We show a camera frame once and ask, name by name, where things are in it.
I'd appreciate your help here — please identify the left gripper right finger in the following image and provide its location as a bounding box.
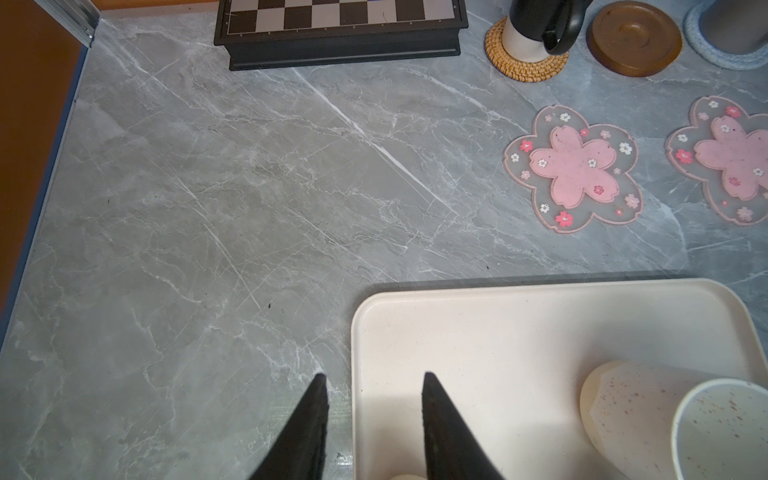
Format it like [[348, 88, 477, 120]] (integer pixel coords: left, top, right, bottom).
[[421, 372, 504, 480]]

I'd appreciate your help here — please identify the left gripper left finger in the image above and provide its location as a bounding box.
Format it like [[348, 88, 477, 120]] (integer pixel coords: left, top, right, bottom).
[[250, 373, 329, 480]]

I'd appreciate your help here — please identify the white mug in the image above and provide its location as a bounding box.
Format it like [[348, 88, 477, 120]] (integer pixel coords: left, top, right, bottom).
[[579, 361, 767, 479]]

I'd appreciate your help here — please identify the pink flower coaster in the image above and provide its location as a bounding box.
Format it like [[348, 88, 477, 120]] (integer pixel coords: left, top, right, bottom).
[[503, 105, 644, 234], [665, 96, 767, 226]]

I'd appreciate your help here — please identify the woven rattan round coaster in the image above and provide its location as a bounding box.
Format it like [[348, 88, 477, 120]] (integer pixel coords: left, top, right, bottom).
[[484, 17, 569, 83]]

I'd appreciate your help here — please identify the black mug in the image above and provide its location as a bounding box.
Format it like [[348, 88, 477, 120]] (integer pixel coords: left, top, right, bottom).
[[502, 0, 592, 63]]

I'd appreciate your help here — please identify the brown wooden round coaster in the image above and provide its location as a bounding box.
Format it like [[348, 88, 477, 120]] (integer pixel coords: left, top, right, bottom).
[[587, 1, 683, 77]]

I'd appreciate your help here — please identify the blue woven round coaster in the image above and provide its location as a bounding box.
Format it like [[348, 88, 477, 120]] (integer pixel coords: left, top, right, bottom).
[[684, 1, 767, 70]]

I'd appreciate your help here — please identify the grey mug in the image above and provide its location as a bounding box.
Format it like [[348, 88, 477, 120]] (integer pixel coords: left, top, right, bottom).
[[699, 0, 767, 55]]

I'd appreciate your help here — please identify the beige plastic tray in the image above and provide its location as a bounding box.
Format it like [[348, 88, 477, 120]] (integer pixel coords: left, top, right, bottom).
[[351, 279, 767, 479]]

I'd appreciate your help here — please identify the black white chessboard box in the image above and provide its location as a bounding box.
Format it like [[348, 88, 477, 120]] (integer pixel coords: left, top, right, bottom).
[[214, 0, 468, 71]]

